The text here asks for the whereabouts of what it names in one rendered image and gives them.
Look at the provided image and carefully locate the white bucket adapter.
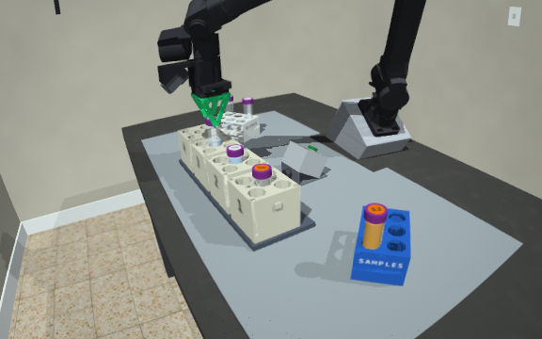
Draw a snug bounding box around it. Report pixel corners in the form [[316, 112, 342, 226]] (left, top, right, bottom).
[[227, 166, 300, 244], [206, 148, 268, 215], [190, 134, 244, 191], [178, 124, 208, 173]]

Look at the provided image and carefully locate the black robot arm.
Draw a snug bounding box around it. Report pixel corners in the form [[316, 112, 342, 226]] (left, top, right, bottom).
[[157, 0, 426, 137]]

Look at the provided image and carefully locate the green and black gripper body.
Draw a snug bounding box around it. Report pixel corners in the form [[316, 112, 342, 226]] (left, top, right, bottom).
[[189, 56, 231, 99]]

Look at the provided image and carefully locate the white tube rack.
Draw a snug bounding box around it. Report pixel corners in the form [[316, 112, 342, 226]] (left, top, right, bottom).
[[220, 113, 260, 143]]

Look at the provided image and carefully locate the blue sample rack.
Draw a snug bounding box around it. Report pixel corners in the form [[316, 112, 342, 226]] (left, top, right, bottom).
[[350, 205, 410, 286]]

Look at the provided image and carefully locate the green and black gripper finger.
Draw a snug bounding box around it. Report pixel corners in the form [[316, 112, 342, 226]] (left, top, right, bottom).
[[199, 92, 231, 127], [191, 92, 218, 118]]

